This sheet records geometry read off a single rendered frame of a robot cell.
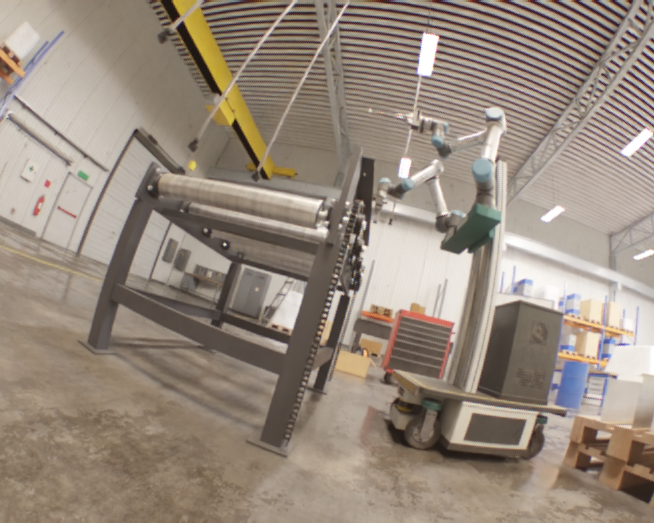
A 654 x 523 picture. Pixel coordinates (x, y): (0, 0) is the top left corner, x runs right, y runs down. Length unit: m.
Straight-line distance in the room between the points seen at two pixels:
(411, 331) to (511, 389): 2.24
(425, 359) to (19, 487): 3.65
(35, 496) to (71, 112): 10.03
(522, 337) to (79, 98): 10.80
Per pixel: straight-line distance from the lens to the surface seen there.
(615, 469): 1.71
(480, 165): 1.62
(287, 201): 1.11
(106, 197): 11.21
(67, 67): 10.33
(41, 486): 0.68
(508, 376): 1.61
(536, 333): 1.69
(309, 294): 0.99
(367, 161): 1.26
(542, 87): 10.29
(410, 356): 3.67
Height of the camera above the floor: 0.46
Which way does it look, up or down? 13 degrees up
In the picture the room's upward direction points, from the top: 17 degrees clockwise
